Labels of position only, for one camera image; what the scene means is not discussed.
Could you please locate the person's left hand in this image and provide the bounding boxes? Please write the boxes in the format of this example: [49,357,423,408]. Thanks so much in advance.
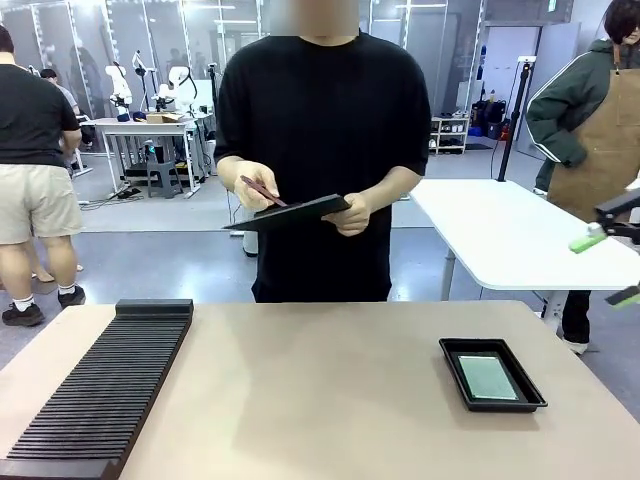
[322,192,374,237]

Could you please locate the black camera pole stand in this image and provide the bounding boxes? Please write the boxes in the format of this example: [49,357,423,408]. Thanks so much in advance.
[497,57,536,182]

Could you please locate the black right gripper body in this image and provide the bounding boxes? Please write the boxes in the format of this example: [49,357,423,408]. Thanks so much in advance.
[593,187,640,236]

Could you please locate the person in beige shorts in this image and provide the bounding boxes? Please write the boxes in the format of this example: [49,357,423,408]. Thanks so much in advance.
[0,24,87,327]

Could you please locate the person's right hand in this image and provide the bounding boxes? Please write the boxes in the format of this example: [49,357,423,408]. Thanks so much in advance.
[218,157,281,211]

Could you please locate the white folding table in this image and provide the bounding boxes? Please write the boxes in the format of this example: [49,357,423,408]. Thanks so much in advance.
[408,178,640,321]

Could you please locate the green PCB board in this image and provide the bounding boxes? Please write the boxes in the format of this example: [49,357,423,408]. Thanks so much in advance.
[457,354,518,401]

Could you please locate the person in green jacket, apron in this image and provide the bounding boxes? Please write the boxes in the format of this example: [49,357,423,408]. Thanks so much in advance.
[525,0,640,356]

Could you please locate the seated person in grey shirt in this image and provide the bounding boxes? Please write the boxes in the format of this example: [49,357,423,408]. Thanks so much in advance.
[39,68,84,171]

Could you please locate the grey plastic stool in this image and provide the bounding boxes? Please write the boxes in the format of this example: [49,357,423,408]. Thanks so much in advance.
[145,142,185,199]

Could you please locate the blue and black bags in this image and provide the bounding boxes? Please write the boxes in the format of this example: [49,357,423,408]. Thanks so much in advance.
[471,98,512,141]

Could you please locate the black clipboard with paper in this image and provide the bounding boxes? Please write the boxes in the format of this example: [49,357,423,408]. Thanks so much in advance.
[222,194,353,231]

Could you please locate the black plastic tray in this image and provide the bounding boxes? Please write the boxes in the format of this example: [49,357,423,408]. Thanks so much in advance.
[438,337,549,413]

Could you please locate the white background desk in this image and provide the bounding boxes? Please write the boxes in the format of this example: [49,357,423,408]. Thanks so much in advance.
[79,113,215,200]

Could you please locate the dark red pen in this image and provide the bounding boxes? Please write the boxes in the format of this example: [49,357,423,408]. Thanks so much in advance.
[240,174,289,208]

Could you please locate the black slotted PCB rack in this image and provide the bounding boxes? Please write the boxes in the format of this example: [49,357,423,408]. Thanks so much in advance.
[0,298,195,480]

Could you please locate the person in black t-shirt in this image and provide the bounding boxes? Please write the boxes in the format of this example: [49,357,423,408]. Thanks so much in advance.
[213,29,432,304]

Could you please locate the white shoe rack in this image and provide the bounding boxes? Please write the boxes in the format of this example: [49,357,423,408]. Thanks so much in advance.
[429,115,470,155]

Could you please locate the person's left forearm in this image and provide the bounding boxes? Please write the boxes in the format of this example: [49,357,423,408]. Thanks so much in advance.
[360,163,424,211]

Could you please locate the person's right forearm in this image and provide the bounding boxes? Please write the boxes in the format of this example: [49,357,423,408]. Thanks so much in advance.
[216,153,251,174]

